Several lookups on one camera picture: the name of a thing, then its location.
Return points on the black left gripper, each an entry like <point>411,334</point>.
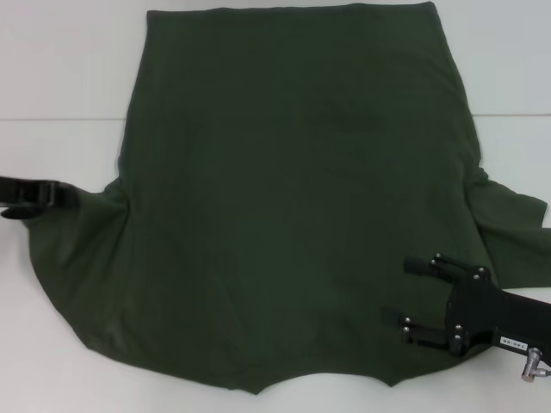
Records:
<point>8,189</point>

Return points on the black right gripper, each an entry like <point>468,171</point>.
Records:
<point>495,316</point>

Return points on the dark green shirt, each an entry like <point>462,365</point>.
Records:
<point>275,193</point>

